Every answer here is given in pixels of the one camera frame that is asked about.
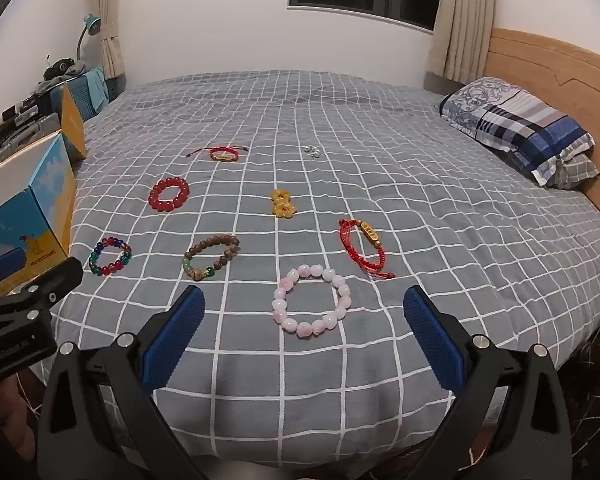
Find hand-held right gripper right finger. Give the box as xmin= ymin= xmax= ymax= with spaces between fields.
xmin=402 ymin=285 xmax=573 ymax=480

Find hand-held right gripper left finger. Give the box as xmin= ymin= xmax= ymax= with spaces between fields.
xmin=34 ymin=285 xmax=206 ymax=480

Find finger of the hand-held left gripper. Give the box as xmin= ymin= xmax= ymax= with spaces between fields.
xmin=0 ymin=256 xmax=84 ymax=318
xmin=0 ymin=248 xmax=29 ymax=288

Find multicolour glass bead bracelet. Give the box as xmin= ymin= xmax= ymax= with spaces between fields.
xmin=88 ymin=239 xmax=132 ymax=278

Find wooden bead bracelet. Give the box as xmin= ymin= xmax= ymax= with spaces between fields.
xmin=181 ymin=235 xmax=242 ymax=282

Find blue and yellow cardboard box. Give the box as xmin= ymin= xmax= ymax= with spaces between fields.
xmin=0 ymin=130 xmax=78 ymax=306

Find pink bead bracelet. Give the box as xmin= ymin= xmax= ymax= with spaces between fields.
xmin=271 ymin=263 xmax=353 ymax=338

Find red bead bracelet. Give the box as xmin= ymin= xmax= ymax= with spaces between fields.
xmin=148 ymin=176 xmax=190 ymax=216

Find yellow flower bead bracelet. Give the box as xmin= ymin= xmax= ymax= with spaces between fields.
xmin=271 ymin=188 xmax=293 ymax=218

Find person's left hand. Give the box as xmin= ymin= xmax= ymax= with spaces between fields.
xmin=0 ymin=374 xmax=36 ymax=463

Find grey checked bedsheet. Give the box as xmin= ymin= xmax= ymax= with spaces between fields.
xmin=40 ymin=70 xmax=600 ymax=466

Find silver suitcase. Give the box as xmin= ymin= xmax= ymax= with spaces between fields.
xmin=0 ymin=112 xmax=63 ymax=163

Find dark clutter pile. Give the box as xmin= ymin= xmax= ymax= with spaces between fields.
xmin=0 ymin=57 xmax=88 ymax=133

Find teal suitcase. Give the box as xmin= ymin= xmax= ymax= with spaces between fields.
xmin=50 ymin=67 xmax=112 ymax=123

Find teal cloth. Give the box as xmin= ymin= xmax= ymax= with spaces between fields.
xmin=82 ymin=69 xmax=108 ymax=111

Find grey checked pillow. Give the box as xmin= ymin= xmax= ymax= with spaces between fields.
xmin=545 ymin=152 xmax=600 ymax=192

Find blue plaid patterned pillow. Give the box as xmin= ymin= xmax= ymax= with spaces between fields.
xmin=440 ymin=77 xmax=595 ymax=186

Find teal desk lamp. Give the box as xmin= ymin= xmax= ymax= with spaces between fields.
xmin=75 ymin=14 xmax=102 ymax=63

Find beige curtain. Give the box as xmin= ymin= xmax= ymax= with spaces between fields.
xmin=91 ymin=0 xmax=128 ymax=78
xmin=427 ymin=0 xmax=506 ymax=83

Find wooden headboard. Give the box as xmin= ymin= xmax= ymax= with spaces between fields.
xmin=482 ymin=27 xmax=600 ymax=241

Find red string bracelet gold tube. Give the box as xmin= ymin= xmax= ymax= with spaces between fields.
xmin=338 ymin=217 xmax=397 ymax=281

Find small red string bracelet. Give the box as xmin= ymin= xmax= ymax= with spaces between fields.
xmin=189 ymin=145 xmax=248 ymax=163

